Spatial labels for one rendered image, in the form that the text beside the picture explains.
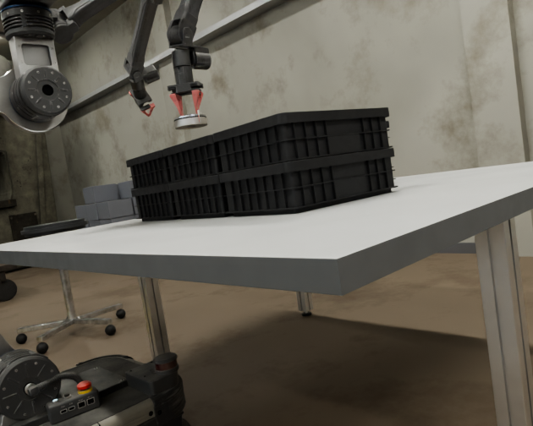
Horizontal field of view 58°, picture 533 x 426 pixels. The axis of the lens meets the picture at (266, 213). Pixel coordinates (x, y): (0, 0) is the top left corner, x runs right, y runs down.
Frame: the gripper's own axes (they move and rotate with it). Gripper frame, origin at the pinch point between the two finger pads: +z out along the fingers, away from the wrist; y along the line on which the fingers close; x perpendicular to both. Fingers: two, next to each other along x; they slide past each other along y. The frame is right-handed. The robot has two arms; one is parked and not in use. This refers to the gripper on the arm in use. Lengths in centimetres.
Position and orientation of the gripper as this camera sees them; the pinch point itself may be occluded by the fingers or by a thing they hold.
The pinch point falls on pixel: (189, 113)
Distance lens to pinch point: 158.6
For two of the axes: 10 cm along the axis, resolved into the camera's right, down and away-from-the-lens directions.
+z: 1.4, 9.9, 0.9
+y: -9.8, 1.2, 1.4
